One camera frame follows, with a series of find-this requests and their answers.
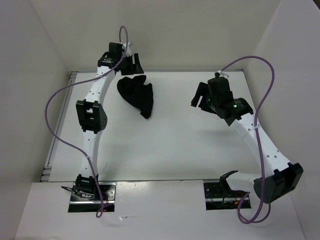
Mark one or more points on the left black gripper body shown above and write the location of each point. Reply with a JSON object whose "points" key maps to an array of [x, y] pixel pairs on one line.
{"points": [[126, 65]]}

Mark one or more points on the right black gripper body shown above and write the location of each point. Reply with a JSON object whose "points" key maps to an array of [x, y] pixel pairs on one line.
{"points": [[211, 102]]}

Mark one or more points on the black skirt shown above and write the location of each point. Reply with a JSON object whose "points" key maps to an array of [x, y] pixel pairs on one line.
{"points": [[138, 94]]}

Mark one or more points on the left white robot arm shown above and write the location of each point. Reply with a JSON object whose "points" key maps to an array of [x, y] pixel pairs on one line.
{"points": [[91, 114]]}

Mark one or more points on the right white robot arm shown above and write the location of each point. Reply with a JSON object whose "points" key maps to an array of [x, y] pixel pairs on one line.
{"points": [[281, 176]]}

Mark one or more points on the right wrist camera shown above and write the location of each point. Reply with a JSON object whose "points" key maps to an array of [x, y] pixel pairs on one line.
{"points": [[218, 86]]}

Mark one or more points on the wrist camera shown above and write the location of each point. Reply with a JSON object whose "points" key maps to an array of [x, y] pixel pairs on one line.
{"points": [[218, 86], [115, 50]]}

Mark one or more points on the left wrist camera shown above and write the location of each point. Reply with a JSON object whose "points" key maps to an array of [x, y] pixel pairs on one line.
{"points": [[115, 50]]}

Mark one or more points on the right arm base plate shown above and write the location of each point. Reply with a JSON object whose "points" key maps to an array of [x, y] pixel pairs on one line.
{"points": [[218, 199]]}

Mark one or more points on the aluminium table frame rail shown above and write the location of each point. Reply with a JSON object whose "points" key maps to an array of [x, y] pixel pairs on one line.
{"points": [[50, 159]]}

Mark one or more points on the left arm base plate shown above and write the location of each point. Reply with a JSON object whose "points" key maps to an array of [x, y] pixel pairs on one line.
{"points": [[83, 202]]}

